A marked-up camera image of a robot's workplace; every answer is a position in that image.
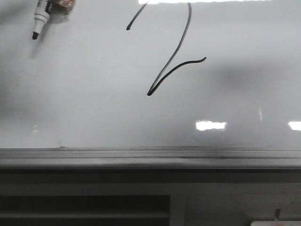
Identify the white black whiteboard marker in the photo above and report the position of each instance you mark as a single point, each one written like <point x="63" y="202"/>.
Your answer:
<point x="41" y="16"/>

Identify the white glossy whiteboard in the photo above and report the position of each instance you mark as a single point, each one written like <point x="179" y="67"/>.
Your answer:
<point x="214" y="75"/>

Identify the grey aluminium whiteboard tray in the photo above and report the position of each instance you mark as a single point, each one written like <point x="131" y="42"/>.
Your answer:
<point x="149" y="158"/>

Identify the white marker holder tray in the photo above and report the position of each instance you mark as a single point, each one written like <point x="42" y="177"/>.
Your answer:
<point x="276" y="221"/>

